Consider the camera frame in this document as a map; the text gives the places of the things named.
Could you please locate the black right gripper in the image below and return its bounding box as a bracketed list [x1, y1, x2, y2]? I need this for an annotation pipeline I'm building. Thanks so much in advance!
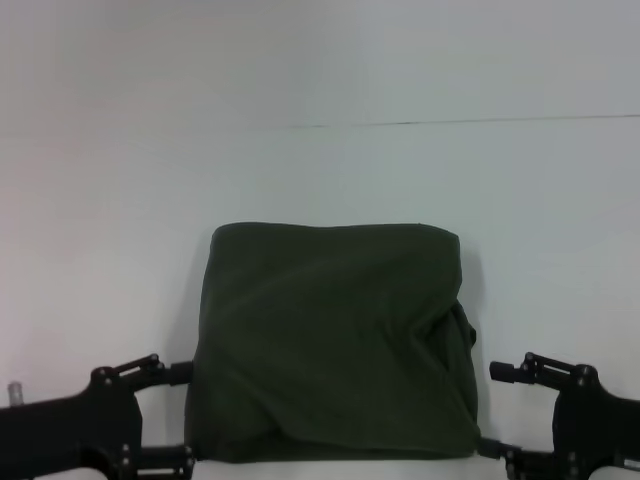
[477, 351, 640, 480]

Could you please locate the dark green FREE! t-shirt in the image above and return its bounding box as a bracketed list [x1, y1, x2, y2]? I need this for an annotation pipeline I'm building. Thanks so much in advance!
[183, 221, 485, 462]

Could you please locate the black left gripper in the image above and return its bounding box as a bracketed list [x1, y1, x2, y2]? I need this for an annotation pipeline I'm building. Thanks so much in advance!
[0, 353, 197, 480]

